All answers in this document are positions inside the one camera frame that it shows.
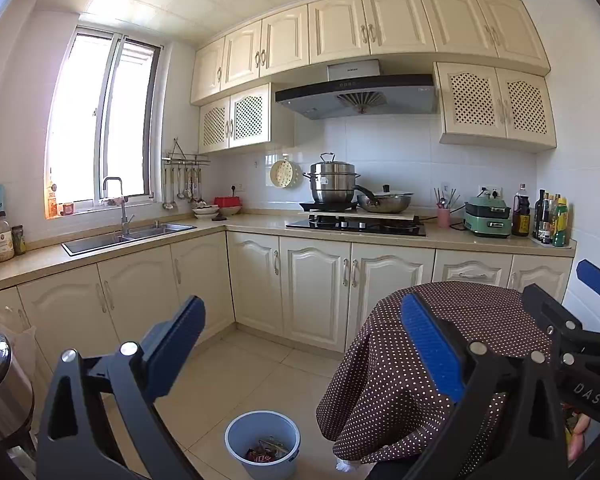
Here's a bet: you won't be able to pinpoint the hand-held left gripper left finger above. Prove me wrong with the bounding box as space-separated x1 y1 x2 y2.
35 295 207 480

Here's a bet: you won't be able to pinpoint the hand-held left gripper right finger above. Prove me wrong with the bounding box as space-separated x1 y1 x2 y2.
400 291 568 480

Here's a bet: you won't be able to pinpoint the blue plastic bin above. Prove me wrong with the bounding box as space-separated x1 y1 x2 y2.
224 410 301 480

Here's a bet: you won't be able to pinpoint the person's right hand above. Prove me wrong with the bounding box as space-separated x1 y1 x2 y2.
566 414 592 462

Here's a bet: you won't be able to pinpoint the brown polka-dot tablecloth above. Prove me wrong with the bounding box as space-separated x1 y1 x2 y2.
316 281 563 466

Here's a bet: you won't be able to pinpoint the green yellow-capped bottle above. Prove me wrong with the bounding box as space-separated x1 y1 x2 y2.
552 198 569 247

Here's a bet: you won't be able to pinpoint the dark sauce bottle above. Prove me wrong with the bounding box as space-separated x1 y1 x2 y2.
534 189 546 241
541 192 555 245

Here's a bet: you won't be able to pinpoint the large soy sauce bottle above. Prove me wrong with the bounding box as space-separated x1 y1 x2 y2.
511 183 532 237

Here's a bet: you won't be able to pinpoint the green electric cooker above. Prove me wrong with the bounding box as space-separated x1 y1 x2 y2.
462 189 513 238

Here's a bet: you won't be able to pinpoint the stainless steel sink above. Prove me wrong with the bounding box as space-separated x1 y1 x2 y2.
61 222 197 257

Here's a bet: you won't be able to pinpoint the black gas stove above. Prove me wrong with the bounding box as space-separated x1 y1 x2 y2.
286 215 427 237

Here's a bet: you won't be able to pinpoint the chrome faucet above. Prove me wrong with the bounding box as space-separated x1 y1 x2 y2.
102 176 136 237

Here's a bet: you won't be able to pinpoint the red container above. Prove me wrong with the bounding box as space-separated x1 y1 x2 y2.
214 196 244 217

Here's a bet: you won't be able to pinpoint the white board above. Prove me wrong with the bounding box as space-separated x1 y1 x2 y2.
308 211 416 221

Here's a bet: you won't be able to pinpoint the bundle of chopsticks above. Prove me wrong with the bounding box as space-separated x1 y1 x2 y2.
433 187 461 210

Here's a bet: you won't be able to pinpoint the stainless wok with lid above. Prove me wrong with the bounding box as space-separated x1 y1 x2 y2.
352 184 415 214

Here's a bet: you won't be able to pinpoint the translucent plastic bag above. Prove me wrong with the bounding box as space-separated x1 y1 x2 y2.
0 305 38 361

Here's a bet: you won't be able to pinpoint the stainless pressure cooker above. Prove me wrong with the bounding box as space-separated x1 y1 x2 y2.
0 326 36 443

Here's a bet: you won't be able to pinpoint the stainless steamer pot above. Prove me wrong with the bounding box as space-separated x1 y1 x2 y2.
302 152 363 204

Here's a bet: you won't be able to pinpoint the cream perforated round plate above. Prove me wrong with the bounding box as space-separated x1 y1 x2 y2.
270 156 302 190

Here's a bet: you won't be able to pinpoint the glass jar beige contents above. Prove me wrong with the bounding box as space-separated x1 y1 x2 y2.
0 210 16 263

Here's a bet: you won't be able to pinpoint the sliding window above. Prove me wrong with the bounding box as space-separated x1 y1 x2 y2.
45 25 162 218

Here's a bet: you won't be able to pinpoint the grey range hood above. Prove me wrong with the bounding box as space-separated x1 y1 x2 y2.
275 59 438 121

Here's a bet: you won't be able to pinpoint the wall utensil rack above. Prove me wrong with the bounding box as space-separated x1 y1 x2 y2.
161 137 212 211

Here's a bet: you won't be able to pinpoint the cream lattice-door wall cabinet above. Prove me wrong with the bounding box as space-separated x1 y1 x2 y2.
198 82 296 155
433 61 557 153

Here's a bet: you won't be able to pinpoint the cream upper wall cabinet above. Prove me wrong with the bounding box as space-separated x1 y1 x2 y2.
190 0 551 106

